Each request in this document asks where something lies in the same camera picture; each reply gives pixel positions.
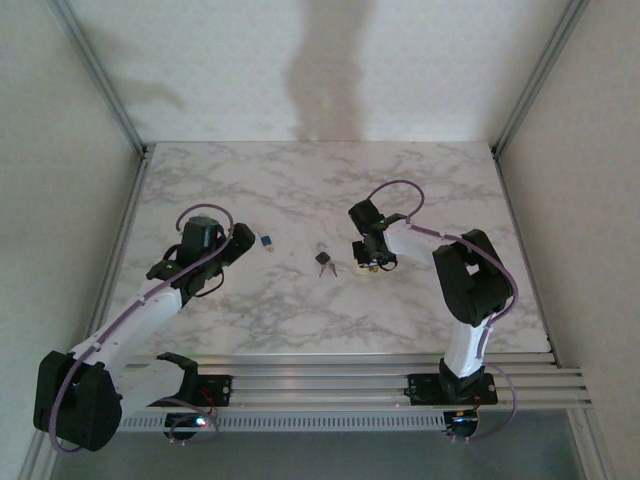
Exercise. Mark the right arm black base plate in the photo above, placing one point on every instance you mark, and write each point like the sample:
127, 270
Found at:
422, 390

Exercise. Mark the aluminium frame leg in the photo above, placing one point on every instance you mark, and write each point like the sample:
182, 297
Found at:
35, 457
590, 445

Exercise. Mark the aluminium side rail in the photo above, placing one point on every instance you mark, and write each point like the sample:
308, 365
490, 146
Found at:
131, 210
511, 200

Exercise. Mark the black controller board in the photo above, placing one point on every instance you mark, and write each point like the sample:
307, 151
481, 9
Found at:
180, 422
467, 425

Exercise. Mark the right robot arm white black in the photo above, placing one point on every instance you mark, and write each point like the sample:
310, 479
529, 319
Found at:
410, 245

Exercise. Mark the aluminium frame post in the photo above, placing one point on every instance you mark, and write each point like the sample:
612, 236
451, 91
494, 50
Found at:
100, 75
539, 75

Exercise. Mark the keys of black padlock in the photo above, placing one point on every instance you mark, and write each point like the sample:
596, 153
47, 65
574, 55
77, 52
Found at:
327, 271

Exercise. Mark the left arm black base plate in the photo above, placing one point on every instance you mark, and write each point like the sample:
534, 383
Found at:
220, 390

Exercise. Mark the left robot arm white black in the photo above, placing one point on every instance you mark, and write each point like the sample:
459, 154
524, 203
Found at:
165, 301

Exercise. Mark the aluminium rail beam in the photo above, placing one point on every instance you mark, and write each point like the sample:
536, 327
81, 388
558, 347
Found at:
320, 385

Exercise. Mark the blue padlock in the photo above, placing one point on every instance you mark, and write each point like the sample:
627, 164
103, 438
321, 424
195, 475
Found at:
266, 241

